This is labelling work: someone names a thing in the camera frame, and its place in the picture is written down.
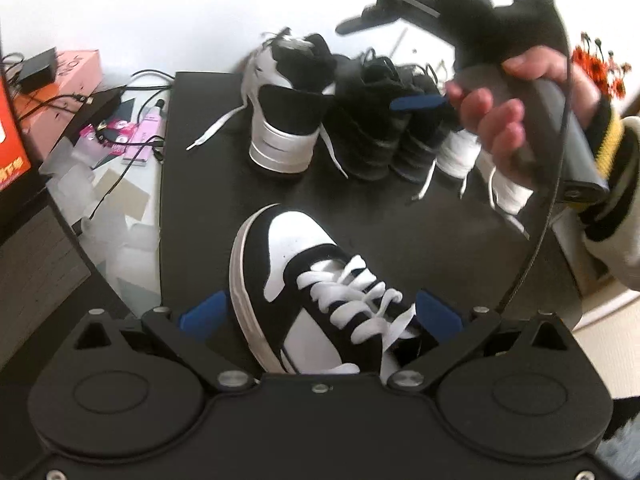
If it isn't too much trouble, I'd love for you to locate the black-white sneaker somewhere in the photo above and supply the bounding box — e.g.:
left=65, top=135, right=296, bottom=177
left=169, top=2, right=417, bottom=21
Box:
left=186, top=30, right=349, bottom=179

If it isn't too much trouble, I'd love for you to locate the white shoelace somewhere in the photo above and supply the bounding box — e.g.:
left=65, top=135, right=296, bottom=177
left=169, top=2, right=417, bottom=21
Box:
left=296, top=255, right=418, bottom=383

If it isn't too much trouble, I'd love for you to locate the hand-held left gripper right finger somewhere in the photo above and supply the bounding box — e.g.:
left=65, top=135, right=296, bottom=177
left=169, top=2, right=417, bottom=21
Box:
left=387, top=290, right=573, bottom=392

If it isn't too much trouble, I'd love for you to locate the black power adapter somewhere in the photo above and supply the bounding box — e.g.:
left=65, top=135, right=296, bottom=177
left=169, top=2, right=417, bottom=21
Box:
left=17, top=47, right=58, bottom=93

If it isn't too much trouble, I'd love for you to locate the black and white sneaker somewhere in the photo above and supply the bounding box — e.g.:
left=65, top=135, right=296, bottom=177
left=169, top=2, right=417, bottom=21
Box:
left=229, top=203, right=426, bottom=386
left=240, top=32, right=337, bottom=175

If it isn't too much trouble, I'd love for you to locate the grey textured panel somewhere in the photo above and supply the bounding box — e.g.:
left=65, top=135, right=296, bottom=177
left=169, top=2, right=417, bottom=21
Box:
left=0, top=205, right=93, bottom=361

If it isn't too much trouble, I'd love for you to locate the black leather shoe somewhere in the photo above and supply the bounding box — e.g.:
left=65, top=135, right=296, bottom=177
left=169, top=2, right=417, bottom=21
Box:
left=390, top=62, right=466, bottom=183
left=320, top=50, right=416, bottom=181

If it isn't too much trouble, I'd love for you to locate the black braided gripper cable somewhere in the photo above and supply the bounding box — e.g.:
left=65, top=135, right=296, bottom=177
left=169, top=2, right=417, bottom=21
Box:
left=497, top=0, right=573, bottom=313

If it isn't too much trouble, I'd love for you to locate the light blue fluffy garment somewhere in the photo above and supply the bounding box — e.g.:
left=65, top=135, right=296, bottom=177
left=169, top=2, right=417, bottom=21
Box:
left=595, top=422, right=640, bottom=480

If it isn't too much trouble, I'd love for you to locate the pile of clear plastic packets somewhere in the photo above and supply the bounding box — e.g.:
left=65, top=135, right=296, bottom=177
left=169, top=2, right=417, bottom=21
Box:
left=40, top=135, right=166, bottom=281

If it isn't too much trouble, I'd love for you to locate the person's right hand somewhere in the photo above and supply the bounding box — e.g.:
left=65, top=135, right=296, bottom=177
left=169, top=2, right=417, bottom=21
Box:
left=445, top=46, right=610, bottom=181

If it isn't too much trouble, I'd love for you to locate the black charger cable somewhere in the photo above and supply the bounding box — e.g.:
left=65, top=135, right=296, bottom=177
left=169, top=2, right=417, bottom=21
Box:
left=127, top=69, right=175, bottom=92

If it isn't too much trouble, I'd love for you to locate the pink cardboard box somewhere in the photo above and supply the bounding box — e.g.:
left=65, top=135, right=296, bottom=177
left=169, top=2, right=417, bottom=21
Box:
left=15, top=49, right=103, bottom=111

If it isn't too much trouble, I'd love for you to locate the pink cosmetic packet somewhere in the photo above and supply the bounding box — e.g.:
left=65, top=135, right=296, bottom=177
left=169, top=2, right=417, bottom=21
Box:
left=80, top=119, right=138, bottom=157

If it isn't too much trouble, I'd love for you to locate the black flat box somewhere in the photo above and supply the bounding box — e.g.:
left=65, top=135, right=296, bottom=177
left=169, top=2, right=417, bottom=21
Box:
left=70, top=86, right=126, bottom=143

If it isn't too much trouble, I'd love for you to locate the pink tube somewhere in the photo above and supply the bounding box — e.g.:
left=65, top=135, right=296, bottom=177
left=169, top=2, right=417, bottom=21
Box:
left=122, top=99, right=167, bottom=167

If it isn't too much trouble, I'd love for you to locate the salmon cardboard box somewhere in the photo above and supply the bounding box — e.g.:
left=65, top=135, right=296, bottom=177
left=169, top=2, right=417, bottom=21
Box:
left=12, top=82, right=98, bottom=161

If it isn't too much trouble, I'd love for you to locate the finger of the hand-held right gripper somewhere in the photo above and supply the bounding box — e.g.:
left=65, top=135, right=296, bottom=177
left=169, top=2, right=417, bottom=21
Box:
left=390, top=92, right=453, bottom=112
left=335, top=7, right=402, bottom=37

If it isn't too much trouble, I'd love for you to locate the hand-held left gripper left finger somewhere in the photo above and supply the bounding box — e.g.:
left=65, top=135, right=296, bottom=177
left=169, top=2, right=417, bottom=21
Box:
left=72, top=291, right=251, bottom=392

